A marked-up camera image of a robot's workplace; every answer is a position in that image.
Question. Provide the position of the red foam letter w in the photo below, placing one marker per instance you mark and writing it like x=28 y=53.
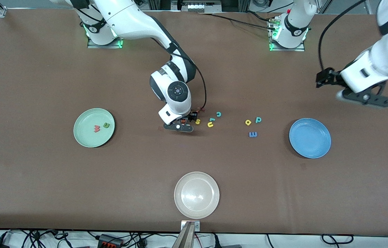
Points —
x=96 y=128

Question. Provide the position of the aluminium camera pole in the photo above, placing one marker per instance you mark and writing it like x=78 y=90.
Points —
x=185 y=239

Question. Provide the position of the silver pole bracket plate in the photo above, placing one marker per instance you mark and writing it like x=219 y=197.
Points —
x=197 y=226

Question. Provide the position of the green plate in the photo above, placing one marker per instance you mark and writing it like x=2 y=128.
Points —
x=87 y=137

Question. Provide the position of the blue plate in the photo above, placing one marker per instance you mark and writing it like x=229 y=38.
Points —
x=310 y=138

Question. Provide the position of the black power strip red switches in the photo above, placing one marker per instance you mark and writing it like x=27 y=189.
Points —
x=111 y=240

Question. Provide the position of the blue foam letter m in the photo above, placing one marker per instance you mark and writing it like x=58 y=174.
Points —
x=253 y=134

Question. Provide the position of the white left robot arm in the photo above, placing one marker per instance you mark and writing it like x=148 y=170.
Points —
x=386 y=58

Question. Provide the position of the yellow foam letter a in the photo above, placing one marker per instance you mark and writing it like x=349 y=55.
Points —
x=248 y=122

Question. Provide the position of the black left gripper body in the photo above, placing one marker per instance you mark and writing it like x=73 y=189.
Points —
x=333 y=78

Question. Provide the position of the grey power strip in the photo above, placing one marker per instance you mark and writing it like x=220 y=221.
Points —
x=199 y=7

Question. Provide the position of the black plug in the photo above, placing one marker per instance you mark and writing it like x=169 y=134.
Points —
x=215 y=241

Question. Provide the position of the beige plate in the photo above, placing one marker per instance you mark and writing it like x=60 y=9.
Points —
x=196 y=195

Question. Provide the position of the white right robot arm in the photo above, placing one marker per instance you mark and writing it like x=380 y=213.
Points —
x=128 y=20

